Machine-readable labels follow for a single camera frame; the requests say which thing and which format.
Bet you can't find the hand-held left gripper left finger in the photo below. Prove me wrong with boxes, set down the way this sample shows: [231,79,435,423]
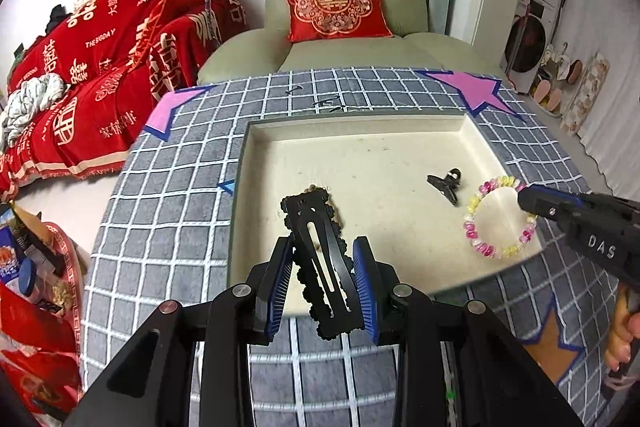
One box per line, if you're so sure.
[62,234,297,427]

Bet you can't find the red cushion gold medallion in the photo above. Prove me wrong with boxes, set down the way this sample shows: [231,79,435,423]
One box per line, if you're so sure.
[280,0,396,44]

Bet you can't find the grey grid tablecloth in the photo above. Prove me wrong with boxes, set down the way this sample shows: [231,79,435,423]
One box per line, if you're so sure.
[80,67,608,427]

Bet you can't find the blue printed box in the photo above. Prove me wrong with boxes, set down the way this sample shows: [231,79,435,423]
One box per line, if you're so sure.
[0,227,27,285]

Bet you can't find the person's right hand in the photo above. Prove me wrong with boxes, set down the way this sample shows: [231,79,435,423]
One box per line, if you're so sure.
[602,284,640,380]

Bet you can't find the pink slippers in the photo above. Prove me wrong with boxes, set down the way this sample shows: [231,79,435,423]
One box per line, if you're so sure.
[531,76,565,115]

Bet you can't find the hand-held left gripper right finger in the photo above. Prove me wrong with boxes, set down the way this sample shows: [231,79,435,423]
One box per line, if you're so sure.
[351,236,586,427]

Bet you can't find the pastel bead bracelet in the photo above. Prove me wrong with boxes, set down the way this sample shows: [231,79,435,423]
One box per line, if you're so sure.
[462,175,539,261]

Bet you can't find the small black hair claw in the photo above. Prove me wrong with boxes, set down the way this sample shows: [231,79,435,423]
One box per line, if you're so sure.
[426,168,463,206]

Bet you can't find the red cushion gold trim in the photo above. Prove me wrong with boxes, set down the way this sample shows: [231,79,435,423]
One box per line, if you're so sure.
[132,0,205,75]

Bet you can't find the cream rectangular tray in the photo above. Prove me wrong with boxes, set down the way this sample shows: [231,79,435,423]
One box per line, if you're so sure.
[227,109,546,318]

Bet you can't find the black scalloped hair clip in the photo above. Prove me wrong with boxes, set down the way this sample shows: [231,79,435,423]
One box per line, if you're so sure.
[280,192,367,343]

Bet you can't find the grey white crumpled cloth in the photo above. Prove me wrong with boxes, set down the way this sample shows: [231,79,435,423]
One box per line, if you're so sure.
[0,72,71,148]

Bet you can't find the dark cloth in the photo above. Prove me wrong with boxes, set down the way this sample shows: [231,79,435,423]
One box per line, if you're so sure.
[46,4,69,34]

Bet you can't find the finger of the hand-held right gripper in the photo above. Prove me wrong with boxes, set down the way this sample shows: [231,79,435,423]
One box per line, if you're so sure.
[529,184,588,208]
[517,188,576,228]

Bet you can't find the red gift bags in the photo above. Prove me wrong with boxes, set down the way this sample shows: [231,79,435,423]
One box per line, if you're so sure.
[0,282,85,413]

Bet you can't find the red covered sofa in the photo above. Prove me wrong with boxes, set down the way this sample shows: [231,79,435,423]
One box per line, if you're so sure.
[0,0,249,204]

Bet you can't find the blue lid jar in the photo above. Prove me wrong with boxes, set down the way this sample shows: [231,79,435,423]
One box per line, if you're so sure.
[17,259,42,299]

